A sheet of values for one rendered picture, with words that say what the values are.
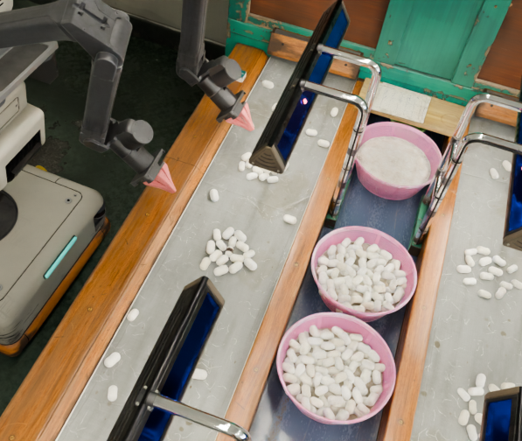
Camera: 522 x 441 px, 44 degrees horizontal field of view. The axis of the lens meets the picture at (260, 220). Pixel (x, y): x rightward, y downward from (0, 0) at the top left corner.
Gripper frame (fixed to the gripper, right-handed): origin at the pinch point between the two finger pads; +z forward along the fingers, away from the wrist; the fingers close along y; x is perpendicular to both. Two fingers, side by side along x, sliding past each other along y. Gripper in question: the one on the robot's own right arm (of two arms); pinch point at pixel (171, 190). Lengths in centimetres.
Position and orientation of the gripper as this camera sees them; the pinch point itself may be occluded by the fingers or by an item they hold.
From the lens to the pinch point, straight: 163.0
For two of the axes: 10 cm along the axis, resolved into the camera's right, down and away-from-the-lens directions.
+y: 3.2, -7.2, 6.1
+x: -6.9, 2.7, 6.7
